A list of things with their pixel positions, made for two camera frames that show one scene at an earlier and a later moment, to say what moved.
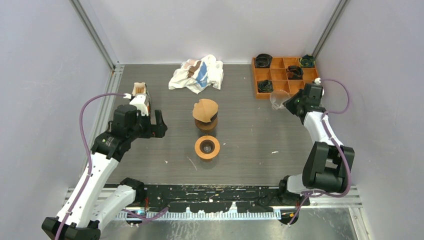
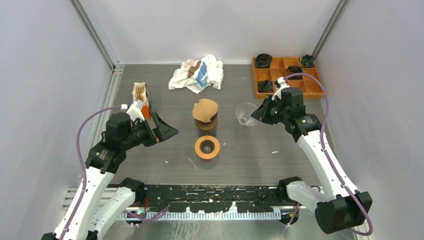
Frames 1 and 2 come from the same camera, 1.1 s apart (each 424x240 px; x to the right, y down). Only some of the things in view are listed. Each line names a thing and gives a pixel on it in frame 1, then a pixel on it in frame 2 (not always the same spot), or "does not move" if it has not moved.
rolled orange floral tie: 294,72 does not move
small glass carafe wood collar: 208,163 -> 207,147
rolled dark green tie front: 265,86 does not move
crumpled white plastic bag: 195,75 does not move
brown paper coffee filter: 205,110 does not move
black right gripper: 289,104 -> 261,113
